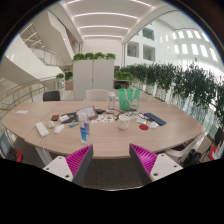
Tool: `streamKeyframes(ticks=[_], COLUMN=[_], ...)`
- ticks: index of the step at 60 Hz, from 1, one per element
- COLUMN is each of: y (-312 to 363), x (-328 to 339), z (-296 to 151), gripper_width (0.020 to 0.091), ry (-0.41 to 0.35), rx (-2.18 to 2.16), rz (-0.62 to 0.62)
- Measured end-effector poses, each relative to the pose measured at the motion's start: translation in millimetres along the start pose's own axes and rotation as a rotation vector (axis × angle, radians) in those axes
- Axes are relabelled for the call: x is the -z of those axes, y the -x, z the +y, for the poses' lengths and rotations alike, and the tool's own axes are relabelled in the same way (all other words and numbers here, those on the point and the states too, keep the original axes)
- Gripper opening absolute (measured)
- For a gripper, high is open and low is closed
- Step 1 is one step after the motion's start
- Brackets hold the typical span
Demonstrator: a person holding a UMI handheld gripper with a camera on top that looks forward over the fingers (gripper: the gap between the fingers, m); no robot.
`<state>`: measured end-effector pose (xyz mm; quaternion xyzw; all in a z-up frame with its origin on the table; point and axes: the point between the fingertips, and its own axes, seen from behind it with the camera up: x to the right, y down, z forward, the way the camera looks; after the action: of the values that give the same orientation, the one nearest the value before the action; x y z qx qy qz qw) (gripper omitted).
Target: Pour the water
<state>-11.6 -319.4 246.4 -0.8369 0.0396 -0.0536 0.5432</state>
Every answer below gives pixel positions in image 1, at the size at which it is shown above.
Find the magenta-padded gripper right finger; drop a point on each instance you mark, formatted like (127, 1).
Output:
(163, 165)

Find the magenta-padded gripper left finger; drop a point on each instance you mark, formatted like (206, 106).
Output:
(59, 166)

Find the clear blue-labelled water bottle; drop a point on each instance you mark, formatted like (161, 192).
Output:
(85, 130)

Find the white plastic chair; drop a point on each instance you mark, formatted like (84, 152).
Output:
(186, 150)

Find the white computer mouse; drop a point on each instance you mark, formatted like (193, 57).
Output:
(59, 128)

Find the white power strip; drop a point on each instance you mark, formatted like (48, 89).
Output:
(42, 129)

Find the white tissue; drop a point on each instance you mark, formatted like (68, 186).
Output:
(153, 125)

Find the flat round red coaster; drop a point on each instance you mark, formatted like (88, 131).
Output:
(143, 127)

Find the small white oval device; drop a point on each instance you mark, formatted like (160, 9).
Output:
(51, 124)

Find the teal tube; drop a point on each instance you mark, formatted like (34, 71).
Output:
(73, 125)

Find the red bag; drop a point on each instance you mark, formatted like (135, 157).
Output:
(16, 155)

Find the white ribbed block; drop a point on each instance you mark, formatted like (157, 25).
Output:
(63, 118)

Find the small red-black device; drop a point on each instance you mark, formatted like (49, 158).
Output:
(55, 117)

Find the black notebook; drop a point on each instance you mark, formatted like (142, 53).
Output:
(70, 118)

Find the red box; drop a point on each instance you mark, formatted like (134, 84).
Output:
(214, 152)

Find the white paper cup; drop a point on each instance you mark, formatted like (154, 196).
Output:
(124, 122)

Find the tablet with printed cover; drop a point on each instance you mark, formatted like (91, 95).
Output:
(87, 112)

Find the black chair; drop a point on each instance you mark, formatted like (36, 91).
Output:
(219, 135)
(51, 96)

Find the colourful sticker sheet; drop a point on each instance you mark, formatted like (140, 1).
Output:
(102, 119)

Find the white paper slip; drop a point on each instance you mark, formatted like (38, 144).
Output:
(22, 112)

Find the black power adapter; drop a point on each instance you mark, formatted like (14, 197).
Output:
(100, 111)

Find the white power adapter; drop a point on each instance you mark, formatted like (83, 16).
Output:
(110, 111)

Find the clear shaker bottle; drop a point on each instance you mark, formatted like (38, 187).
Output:
(111, 100)

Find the tall green plant hedge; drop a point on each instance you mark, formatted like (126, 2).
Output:
(186, 83)

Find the wooden-topped glass railing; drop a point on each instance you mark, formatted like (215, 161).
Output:
(23, 88)

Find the potted green plants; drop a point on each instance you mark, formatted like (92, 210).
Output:
(65, 78)

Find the white cabinet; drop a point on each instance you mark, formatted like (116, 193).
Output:
(93, 78)

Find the brown planter with plants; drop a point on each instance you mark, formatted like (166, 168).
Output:
(123, 77)

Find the low green shrub row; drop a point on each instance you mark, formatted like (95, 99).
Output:
(90, 56)

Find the ceiling light strips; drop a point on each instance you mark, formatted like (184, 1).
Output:
(106, 15)

